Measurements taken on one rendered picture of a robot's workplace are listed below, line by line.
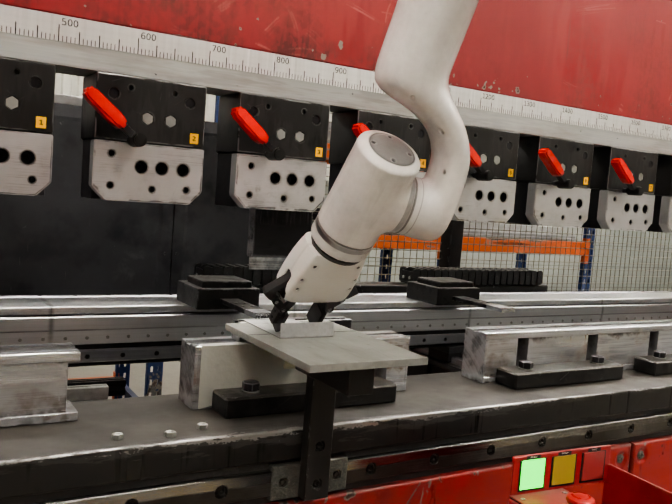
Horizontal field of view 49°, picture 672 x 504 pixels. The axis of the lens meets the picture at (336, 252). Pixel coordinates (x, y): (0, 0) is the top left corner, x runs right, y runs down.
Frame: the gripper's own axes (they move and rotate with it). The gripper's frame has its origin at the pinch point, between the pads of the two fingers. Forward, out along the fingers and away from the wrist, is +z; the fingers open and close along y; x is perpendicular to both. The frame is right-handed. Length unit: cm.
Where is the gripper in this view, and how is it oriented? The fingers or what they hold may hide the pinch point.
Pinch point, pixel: (297, 316)
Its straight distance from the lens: 108.1
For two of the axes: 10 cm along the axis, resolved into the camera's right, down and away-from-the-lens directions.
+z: -3.9, 6.9, 6.1
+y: -8.6, -0.2, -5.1
